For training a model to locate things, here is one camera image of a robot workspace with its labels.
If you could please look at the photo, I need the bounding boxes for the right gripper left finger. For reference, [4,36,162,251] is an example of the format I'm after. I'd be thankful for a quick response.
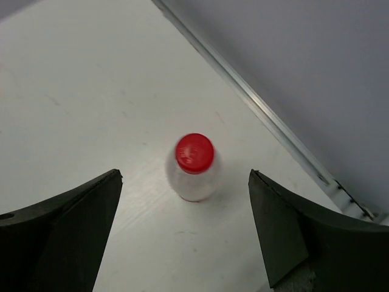
[1,169,122,291]

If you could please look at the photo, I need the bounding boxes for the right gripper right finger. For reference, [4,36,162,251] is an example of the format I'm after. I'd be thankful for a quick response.
[249,170,388,291]

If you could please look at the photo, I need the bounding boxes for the red cap bottle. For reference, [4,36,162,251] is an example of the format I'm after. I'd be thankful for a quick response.
[165,133,222,203]

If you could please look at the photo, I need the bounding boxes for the aluminium table frame rail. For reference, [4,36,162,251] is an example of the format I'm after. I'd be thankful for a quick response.
[153,1,387,224]

